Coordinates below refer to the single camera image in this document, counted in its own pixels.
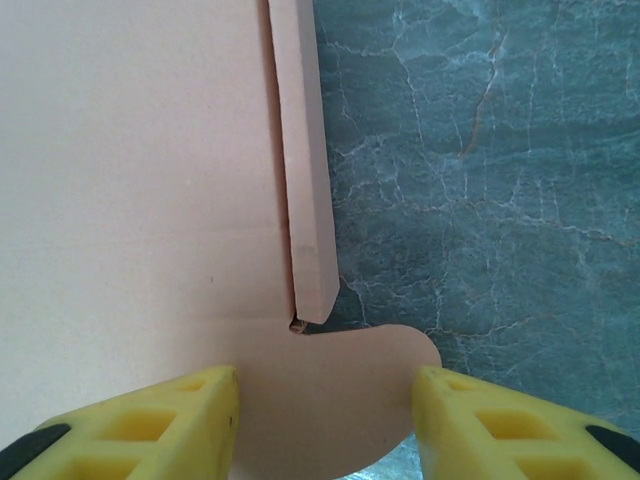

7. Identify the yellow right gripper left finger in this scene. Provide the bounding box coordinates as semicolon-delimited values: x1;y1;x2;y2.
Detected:
0;364;241;480

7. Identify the orange paper box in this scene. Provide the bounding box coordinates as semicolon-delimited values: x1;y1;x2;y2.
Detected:
0;0;444;480

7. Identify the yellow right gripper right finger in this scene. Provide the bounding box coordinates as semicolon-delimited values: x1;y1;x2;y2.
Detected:
412;364;640;480

